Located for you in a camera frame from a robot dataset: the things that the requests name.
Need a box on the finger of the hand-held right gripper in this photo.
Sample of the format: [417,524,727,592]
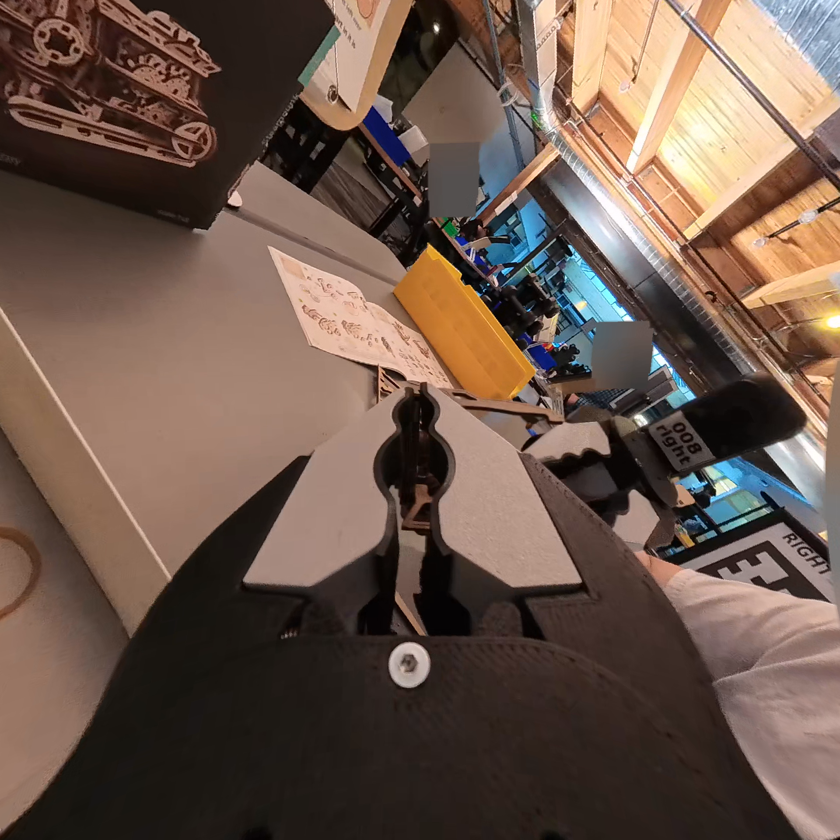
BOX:
[521,420,616,465]
[548,458,635,518]

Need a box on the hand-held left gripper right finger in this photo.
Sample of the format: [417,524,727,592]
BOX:
[420,384,585,599]

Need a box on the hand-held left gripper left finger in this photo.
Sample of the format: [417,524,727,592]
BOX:
[243,387,408,601]

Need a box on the wooden lattice model part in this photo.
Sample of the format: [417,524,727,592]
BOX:
[375,364,567,534]

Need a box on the person's right forearm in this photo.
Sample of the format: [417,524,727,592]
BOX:
[633,550,840,840]

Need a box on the black model kit box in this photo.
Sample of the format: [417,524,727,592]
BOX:
[0,0,337,232]

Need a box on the yellow plastic bin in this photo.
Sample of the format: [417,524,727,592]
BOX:
[392,243,537,402]

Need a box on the paper instruction booklet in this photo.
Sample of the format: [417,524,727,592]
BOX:
[268,245,455,389]

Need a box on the tan rubber band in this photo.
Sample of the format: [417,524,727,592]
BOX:
[0,525,44,622]

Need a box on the white curved signboard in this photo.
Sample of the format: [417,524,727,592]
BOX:
[298,0,416,132]

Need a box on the silver ventilation duct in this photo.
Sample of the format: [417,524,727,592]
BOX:
[515,0,834,473]

